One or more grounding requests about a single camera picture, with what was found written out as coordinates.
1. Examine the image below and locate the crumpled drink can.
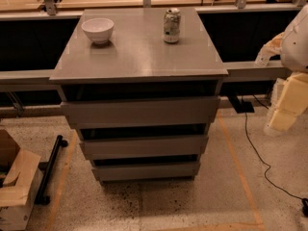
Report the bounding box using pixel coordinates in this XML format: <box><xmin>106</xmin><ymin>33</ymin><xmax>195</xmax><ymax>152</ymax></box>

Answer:
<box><xmin>164</xmin><ymin>8</ymin><xmax>181</xmax><ymax>43</ymax></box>

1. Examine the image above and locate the black floor cable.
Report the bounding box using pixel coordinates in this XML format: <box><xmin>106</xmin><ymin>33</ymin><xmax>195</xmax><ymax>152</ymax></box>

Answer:
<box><xmin>241</xmin><ymin>93</ymin><xmax>308</xmax><ymax>218</ymax></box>

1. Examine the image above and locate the grey metal rail frame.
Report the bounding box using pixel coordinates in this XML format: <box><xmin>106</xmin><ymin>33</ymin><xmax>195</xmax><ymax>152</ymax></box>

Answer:
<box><xmin>0</xmin><ymin>0</ymin><xmax>308</xmax><ymax>118</ymax></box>

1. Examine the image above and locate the grey drawer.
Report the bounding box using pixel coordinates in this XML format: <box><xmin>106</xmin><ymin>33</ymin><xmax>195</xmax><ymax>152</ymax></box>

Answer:
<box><xmin>80</xmin><ymin>135</ymin><xmax>208</xmax><ymax>160</ymax></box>
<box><xmin>92</xmin><ymin>162</ymin><xmax>200</xmax><ymax>181</ymax></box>
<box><xmin>61</xmin><ymin>96</ymin><xmax>219</xmax><ymax>129</ymax></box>

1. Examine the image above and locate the grey bottom drawer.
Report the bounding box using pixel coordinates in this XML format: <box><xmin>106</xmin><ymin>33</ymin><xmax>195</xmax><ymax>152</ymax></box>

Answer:
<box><xmin>92</xmin><ymin>162</ymin><xmax>200</xmax><ymax>181</ymax></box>

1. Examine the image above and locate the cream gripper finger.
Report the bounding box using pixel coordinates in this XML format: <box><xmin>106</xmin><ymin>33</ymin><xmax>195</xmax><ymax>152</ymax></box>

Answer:
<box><xmin>264</xmin><ymin>73</ymin><xmax>308</xmax><ymax>136</ymax></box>

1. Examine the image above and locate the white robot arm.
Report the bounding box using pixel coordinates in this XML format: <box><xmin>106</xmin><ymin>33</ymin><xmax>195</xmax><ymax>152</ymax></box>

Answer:
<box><xmin>256</xmin><ymin>5</ymin><xmax>308</xmax><ymax>136</ymax></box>

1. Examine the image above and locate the open cardboard box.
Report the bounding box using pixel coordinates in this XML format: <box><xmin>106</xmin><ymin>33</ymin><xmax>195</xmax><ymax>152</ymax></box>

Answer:
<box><xmin>0</xmin><ymin>129</ymin><xmax>42</xmax><ymax>231</ymax></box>

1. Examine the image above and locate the clear sanitizer bottle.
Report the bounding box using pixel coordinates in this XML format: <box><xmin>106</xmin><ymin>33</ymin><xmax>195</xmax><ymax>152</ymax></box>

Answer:
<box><xmin>255</xmin><ymin>33</ymin><xmax>284</xmax><ymax>67</ymax></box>

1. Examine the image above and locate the grey top drawer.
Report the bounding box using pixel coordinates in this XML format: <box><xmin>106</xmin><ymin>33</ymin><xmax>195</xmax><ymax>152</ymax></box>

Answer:
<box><xmin>61</xmin><ymin>96</ymin><xmax>219</xmax><ymax>129</ymax></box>

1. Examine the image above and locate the black metal tube stand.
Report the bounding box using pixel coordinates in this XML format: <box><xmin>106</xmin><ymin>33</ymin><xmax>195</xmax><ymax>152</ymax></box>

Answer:
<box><xmin>35</xmin><ymin>135</ymin><xmax>68</xmax><ymax>205</ymax></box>

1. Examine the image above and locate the grey drawer cabinet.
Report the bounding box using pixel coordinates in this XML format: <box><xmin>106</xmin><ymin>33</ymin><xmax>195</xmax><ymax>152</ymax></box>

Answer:
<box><xmin>50</xmin><ymin>8</ymin><xmax>227</xmax><ymax>168</ymax></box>

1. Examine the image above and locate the grey middle drawer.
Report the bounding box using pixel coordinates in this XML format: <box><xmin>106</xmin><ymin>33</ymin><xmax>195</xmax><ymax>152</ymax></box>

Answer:
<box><xmin>80</xmin><ymin>135</ymin><xmax>208</xmax><ymax>160</ymax></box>

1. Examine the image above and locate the black bracket under rail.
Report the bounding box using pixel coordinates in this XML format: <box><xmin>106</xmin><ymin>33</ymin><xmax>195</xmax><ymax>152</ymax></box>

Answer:
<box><xmin>227</xmin><ymin>95</ymin><xmax>254</xmax><ymax>114</ymax></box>

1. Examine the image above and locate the white ceramic bowl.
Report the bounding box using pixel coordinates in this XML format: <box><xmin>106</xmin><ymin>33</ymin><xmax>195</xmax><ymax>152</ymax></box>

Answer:
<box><xmin>82</xmin><ymin>18</ymin><xmax>115</xmax><ymax>44</ymax></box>

